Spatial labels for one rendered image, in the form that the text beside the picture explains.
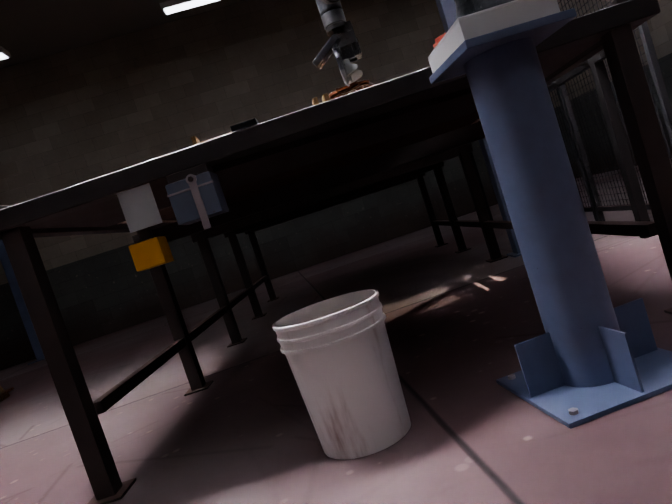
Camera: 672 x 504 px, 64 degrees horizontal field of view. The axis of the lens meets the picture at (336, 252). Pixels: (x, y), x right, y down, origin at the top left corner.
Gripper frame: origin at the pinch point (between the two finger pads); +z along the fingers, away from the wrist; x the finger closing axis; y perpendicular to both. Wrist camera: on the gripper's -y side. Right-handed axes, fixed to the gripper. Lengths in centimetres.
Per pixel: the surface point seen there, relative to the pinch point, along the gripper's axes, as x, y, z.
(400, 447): -53, -10, 99
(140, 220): -38, -65, 22
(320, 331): -56, -19, 65
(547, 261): -46, 37, 65
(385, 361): -47, -8, 78
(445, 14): 184, 54, -63
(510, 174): -44, 35, 43
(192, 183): -38, -47, 18
